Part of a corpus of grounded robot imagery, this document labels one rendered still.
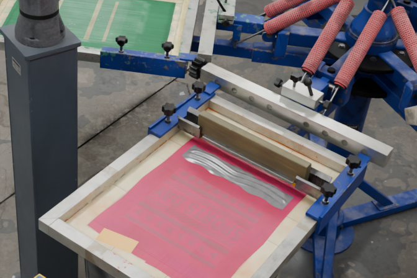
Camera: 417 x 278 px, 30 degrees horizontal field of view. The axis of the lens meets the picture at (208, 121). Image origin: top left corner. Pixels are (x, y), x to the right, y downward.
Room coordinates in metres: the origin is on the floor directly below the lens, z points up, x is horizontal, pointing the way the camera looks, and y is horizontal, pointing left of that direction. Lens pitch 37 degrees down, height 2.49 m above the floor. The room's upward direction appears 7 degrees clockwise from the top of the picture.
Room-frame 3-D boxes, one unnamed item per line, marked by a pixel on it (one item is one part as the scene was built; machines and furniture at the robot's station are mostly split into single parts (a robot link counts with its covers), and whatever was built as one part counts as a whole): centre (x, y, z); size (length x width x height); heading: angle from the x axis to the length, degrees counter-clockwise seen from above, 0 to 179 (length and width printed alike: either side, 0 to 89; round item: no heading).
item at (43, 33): (2.01, 0.54, 1.25); 0.15 x 0.15 x 0.10
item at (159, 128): (1.98, 0.09, 0.97); 0.30 x 0.05 x 0.07; 150
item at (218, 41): (2.55, 0.06, 0.90); 1.24 x 0.06 x 0.06; 90
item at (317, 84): (2.12, -0.32, 1.02); 0.17 x 0.06 x 0.05; 150
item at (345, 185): (1.70, -0.40, 0.97); 0.30 x 0.05 x 0.07; 150
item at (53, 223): (1.64, -0.04, 0.97); 0.79 x 0.58 x 0.04; 150
